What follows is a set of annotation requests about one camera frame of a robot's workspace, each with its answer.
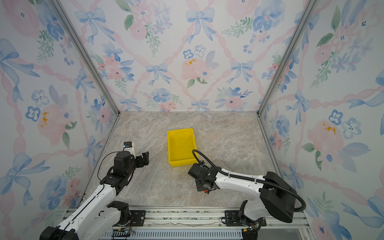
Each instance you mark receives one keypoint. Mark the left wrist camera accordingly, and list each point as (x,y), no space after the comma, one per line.
(129,147)

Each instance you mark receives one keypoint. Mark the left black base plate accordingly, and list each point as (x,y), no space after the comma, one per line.
(135,218)

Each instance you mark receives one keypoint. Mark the corner aluminium post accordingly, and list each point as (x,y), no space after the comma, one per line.
(291,47)
(64,19)

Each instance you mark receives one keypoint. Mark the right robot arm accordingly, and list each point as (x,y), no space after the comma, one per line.
(270,192)

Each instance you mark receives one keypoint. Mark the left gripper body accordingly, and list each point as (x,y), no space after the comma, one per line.
(132,168)

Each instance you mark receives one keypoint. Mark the yellow plastic bin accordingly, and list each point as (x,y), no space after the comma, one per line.
(180,145)

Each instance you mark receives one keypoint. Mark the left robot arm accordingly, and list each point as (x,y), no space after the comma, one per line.
(101,211)

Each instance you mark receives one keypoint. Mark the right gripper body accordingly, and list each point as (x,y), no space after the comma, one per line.
(200,187)

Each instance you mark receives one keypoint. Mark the aluminium rail frame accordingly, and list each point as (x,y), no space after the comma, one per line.
(190,223)

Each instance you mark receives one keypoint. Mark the right corner aluminium post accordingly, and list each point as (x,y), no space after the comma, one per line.
(291,47)

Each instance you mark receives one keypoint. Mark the left corner aluminium post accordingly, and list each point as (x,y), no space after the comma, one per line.
(64,19)

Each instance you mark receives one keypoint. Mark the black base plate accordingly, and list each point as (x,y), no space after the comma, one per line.
(233,218)
(135,218)

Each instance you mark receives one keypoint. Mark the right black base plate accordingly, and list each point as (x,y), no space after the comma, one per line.
(233,218)

